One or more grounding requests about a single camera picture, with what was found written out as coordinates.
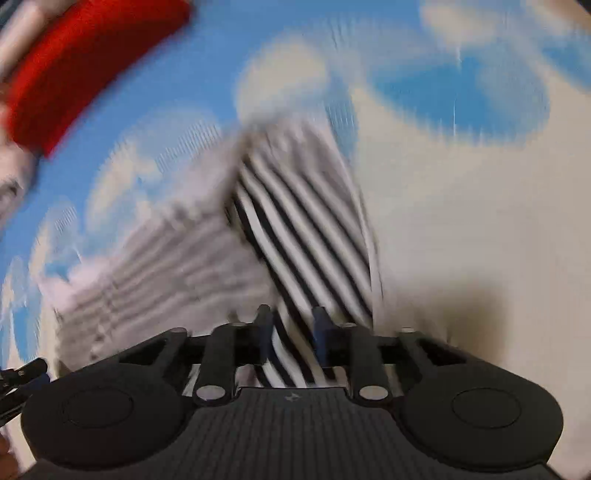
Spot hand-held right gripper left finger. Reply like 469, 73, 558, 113
117, 305, 276, 408

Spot striped and white sweater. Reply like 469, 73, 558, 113
39, 115, 389, 389

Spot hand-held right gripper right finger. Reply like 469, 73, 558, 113
311, 306, 462, 403

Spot red folded blanket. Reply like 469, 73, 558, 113
2, 0, 193, 160

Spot person's left hand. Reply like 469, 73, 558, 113
0, 434, 20, 477

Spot blue leaf-print bedsheet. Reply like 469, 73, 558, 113
0, 0, 591, 467

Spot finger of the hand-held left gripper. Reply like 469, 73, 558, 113
0, 357, 50, 394
0, 392, 26, 422

